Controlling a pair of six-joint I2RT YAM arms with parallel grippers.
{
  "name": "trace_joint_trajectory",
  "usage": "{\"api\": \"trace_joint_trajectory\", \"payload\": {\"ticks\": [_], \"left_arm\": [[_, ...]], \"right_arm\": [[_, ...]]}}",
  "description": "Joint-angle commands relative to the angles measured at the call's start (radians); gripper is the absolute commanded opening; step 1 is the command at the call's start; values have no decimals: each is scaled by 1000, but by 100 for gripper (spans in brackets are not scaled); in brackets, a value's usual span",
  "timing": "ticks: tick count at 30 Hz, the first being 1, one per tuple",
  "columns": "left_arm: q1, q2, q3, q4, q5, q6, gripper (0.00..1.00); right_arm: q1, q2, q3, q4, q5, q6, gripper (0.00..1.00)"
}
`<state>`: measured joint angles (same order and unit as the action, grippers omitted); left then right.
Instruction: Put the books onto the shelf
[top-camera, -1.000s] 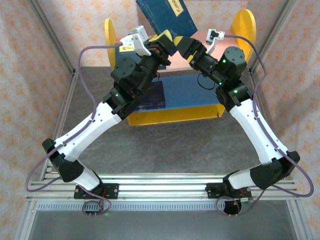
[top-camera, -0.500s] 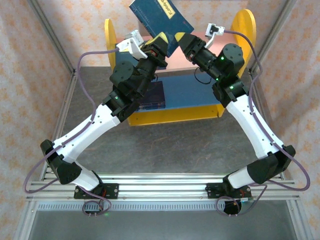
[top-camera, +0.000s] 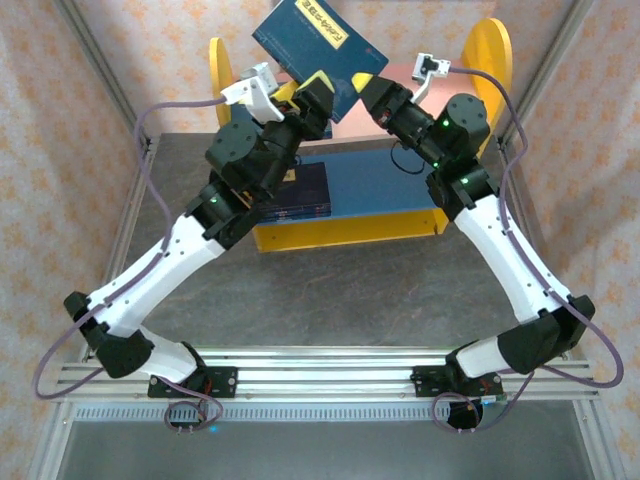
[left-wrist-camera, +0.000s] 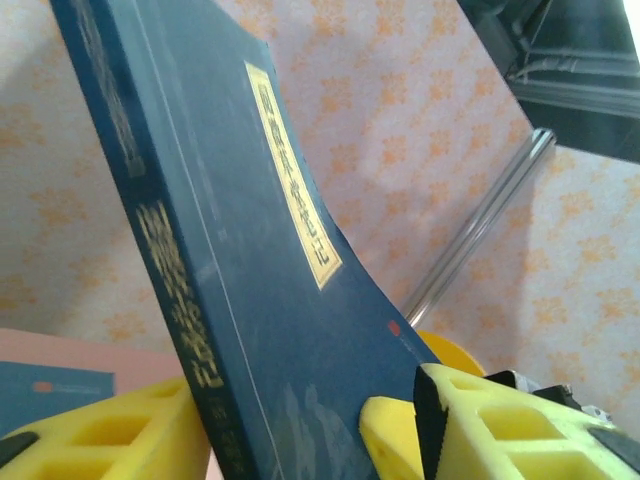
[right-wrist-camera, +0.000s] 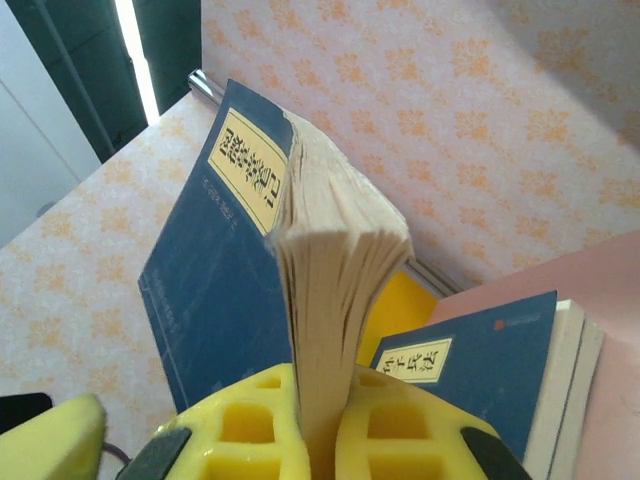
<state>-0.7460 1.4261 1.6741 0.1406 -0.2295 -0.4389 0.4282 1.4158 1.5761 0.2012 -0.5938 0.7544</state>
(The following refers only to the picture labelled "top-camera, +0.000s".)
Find dark blue yellow-label book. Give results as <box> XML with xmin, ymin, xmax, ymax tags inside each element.
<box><xmin>251</xmin><ymin>0</ymin><xmax>391</xmax><ymax>125</ymax></box>

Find dark blue classics book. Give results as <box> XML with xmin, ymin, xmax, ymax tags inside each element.
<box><xmin>259</xmin><ymin>213</ymin><xmax>333</xmax><ymax>224</ymax></box>
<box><xmin>272</xmin><ymin>162</ymin><xmax>332</xmax><ymax>212</ymax></box>

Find dark blue Yijing book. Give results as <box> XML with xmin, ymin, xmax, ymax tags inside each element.
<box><xmin>262</xmin><ymin>207</ymin><xmax>332</xmax><ymax>218</ymax></box>

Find yellow shelf, blue and pink boards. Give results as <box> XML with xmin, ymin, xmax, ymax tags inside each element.
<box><xmin>208</xmin><ymin>18</ymin><xmax>515</xmax><ymax>255</ymax></box>

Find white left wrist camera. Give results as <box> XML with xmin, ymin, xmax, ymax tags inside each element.
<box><xmin>219</xmin><ymin>62</ymin><xmax>287</xmax><ymax>124</ymax></box>

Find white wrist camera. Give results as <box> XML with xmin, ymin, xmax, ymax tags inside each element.
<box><xmin>410</xmin><ymin>53</ymin><xmax>452</xmax><ymax>104</ymax></box>
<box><xmin>219</xmin><ymin>62</ymin><xmax>287</xmax><ymax>124</ymax></box>

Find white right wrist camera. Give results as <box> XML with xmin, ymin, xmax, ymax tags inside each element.
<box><xmin>410</xmin><ymin>53</ymin><xmax>452</xmax><ymax>104</ymax></box>

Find thin black cable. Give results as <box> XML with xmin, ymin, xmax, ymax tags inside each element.
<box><xmin>389</xmin><ymin>141</ymin><xmax>427</xmax><ymax>175</ymax></box>

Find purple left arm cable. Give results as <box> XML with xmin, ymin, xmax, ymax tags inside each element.
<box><xmin>32</xmin><ymin>97</ymin><xmax>226</xmax><ymax>436</ymax></box>

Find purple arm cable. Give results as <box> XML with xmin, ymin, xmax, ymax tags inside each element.
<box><xmin>430</xmin><ymin>68</ymin><xmax>625</xmax><ymax>435</ymax></box>
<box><xmin>32</xmin><ymin>97</ymin><xmax>226</xmax><ymax>436</ymax></box>

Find aluminium frame post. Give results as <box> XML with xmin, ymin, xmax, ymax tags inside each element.
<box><xmin>53</xmin><ymin>0</ymin><xmax>154</xmax><ymax>151</ymax></box>
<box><xmin>492</xmin><ymin>0</ymin><xmax>597</xmax><ymax>151</ymax></box>

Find aluminium table edge rail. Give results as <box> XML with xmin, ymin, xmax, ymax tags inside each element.
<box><xmin>29</xmin><ymin>132</ymin><xmax>161</xmax><ymax>480</ymax></box>
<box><xmin>562</xmin><ymin>349</ymin><xmax>626</xmax><ymax>480</ymax></box>

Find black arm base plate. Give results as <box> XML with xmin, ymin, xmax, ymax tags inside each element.
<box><xmin>148</xmin><ymin>367</ymin><xmax>239</xmax><ymax>400</ymax></box>
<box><xmin>412</xmin><ymin>364</ymin><xmax>504</xmax><ymax>400</ymax></box>

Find aluminium mounting rail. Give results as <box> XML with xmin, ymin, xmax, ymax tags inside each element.
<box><xmin>57</xmin><ymin>346</ymin><xmax>601</xmax><ymax>403</ymax></box>

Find slotted metal cable duct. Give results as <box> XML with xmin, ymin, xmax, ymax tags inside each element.
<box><xmin>64</xmin><ymin>402</ymin><xmax>584</xmax><ymax>422</ymax></box>

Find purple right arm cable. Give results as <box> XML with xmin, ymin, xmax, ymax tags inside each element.
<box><xmin>430</xmin><ymin>68</ymin><xmax>625</xmax><ymax>435</ymax></box>

